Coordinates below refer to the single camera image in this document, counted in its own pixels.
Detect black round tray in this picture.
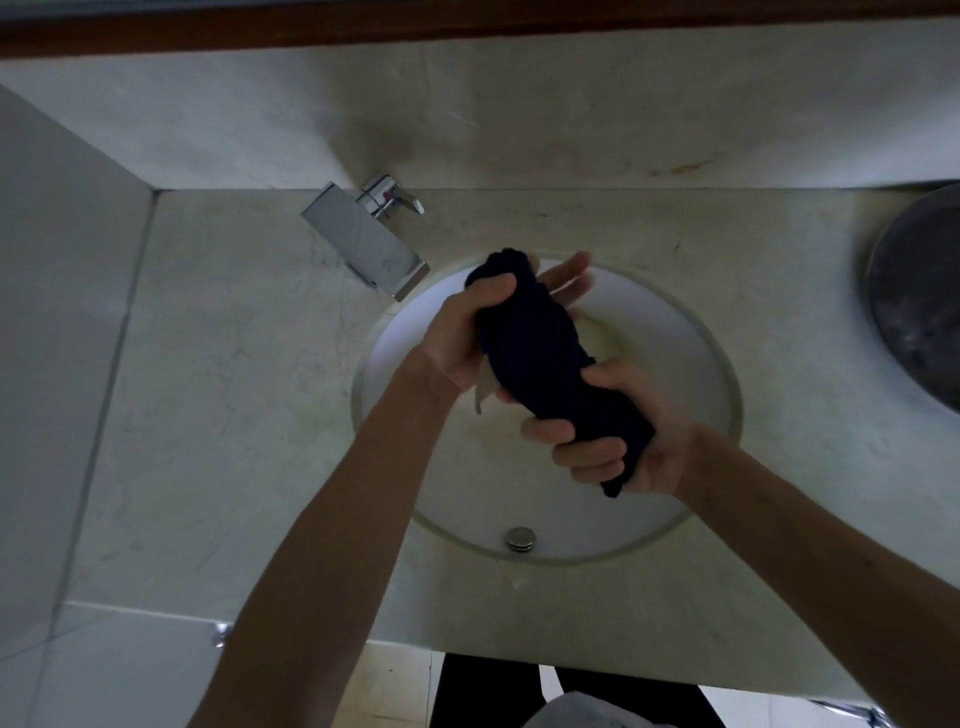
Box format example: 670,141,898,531
862,183,960,414

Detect chrome square faucet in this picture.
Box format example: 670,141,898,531
299,173,430,303

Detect beige marble sink countertop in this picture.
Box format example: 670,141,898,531
67,187,960,706

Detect person's left forearm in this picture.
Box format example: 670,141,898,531
187,352,463,728

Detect white printed t-shirt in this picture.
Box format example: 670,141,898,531
521,689,676,728

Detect person's right hand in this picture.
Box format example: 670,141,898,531
521,358,699,500

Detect person's right forearm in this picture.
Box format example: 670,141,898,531
674,427,960,728

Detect black trousers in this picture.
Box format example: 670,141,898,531
431,652,725,728

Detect person's left hand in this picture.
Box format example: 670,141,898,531
416,251,598,395

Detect dark blue cleaning cloth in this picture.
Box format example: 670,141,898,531
464,247,658,500

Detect white oval sink basin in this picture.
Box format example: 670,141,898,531
352,258,744,565

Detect wood framed wall mirror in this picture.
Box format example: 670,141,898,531
0,0,960,58

